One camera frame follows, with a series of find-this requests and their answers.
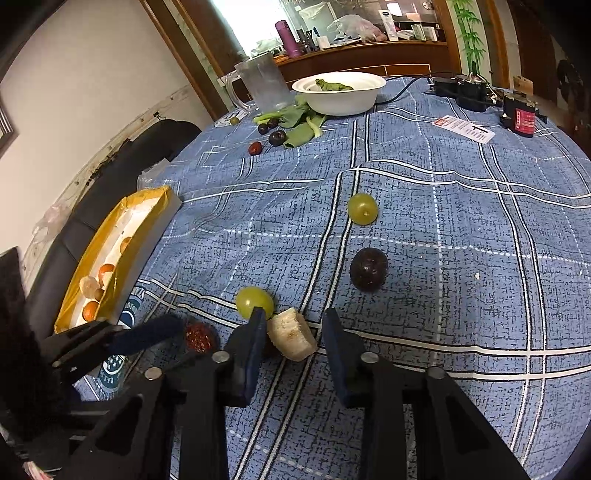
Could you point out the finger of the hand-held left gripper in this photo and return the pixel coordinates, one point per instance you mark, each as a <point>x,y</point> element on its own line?
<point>147,334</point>

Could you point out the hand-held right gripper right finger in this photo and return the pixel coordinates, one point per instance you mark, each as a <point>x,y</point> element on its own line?
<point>339,360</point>

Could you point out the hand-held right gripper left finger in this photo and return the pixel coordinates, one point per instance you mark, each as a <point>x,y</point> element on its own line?
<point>256,350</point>

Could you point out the orange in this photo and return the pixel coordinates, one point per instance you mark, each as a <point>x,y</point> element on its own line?
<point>125,243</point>
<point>107,273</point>
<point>91,310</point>

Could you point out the yellow cardboard box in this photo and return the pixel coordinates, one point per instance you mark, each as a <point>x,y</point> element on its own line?
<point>134,217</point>

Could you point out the dark plum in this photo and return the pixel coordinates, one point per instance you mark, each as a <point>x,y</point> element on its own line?
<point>369,269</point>

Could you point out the blue printed tablecloth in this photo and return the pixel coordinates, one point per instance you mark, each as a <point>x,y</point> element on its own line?
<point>438,277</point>

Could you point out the black chair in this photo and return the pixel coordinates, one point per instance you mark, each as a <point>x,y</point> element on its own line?
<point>152,143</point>

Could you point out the large dark grape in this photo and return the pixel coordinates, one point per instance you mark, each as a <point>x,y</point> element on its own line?
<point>277,137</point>

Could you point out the green leafy vegetable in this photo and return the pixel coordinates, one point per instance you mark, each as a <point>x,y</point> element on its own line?
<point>300,131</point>

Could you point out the framed picture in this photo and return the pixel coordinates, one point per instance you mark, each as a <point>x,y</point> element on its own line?
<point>5,129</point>

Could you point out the white bowl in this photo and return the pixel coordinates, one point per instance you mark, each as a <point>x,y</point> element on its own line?
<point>341,104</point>

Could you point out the white and red card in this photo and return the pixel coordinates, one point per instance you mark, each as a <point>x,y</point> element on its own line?
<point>461,127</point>

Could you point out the clear glass mug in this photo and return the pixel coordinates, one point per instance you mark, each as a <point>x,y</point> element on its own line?
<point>265,83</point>

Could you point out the green vegetable leaf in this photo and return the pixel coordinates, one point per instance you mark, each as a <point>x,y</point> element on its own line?
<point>330,86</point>

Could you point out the black power strip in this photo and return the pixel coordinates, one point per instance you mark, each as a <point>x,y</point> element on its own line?
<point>457,90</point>

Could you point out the wooden counter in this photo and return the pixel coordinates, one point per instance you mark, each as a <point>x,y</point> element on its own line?
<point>369,60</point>

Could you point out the black and red device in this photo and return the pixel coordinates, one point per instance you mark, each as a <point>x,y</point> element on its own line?
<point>519,117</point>

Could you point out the purple bottle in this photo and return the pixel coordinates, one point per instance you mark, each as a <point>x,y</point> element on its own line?
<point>288,39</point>

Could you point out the small cardboard box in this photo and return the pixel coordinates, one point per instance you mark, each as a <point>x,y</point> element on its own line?
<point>524,84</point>

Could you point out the clear plastic bag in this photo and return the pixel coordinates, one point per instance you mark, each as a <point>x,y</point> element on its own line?
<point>355,25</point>

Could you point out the white lotion bottle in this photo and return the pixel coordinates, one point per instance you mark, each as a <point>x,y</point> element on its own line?
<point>389,25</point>

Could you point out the wooden door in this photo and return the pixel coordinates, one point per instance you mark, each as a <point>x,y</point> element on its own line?
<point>535,46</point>

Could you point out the bamboo wall decal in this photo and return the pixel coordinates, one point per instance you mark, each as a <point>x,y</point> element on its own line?
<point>471,37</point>

